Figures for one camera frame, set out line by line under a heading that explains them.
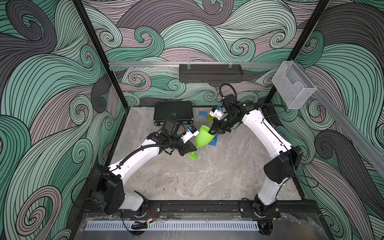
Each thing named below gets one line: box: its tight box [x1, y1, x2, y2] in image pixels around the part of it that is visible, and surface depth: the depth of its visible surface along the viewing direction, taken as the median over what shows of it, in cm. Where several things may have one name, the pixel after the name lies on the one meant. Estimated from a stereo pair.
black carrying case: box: [153, 101, 194, 126], surface depth 117 cm
